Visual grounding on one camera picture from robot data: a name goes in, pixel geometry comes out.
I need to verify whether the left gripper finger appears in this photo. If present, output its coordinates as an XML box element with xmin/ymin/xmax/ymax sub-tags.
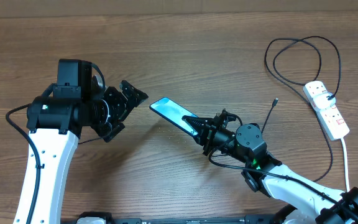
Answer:
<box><xmin>120</xmin><ymin>80</ymin><xmax>149</xmax><ymax>117</ymax></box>
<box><xmin>93</xmin><ymin>122</ymin><xmax>125</xmax><ymax>142</ymax></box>

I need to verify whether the blue Galaxy smartphone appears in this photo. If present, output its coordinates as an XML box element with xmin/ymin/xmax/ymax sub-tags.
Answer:
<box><xmin>149</xmin><ymin>97</ymin><xmax>198</xmax><ymax>137</ymax></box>

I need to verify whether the black USB charging cable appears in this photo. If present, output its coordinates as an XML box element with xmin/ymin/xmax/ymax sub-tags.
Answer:
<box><xmin>260</xmin><ymin>35</ymin><xmax>342</xmax><ymax>183</ymax></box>

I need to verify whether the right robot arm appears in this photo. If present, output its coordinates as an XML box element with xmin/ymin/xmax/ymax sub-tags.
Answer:
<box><xmin>182</xmin><ymin>110</ymin><xmax>358</xmax><ymax>223</ymax></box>

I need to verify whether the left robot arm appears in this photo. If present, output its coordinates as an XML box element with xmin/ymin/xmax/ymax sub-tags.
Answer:
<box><xmin>6</xmin><ymin>58</ymin><xmax>148</xmax><ymax>223</ymax></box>

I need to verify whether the white USB charger plug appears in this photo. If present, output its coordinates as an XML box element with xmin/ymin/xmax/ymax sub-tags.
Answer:
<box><xmin>311</xmin><ymin>92</ymin><xmax>336</xmax><ymax>111</ymax></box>

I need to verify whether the white power strip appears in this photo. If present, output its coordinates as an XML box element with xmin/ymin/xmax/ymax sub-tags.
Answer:
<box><xmin>303</xmin><ymin>81</ymin><xmax>350</xmax><ymax>141</ymax></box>

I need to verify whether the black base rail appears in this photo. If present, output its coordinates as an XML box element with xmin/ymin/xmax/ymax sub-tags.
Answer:
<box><xmin>60</xmin><ymin>211</ymin><xmax>285</xmax><ymax>224</ymax></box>

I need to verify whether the white power strip cord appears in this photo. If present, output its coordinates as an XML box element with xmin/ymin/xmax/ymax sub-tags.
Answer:
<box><xmin>339</xmin><ymin>138</ymin><xmax>351</xmax><ymax>193</ymax></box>

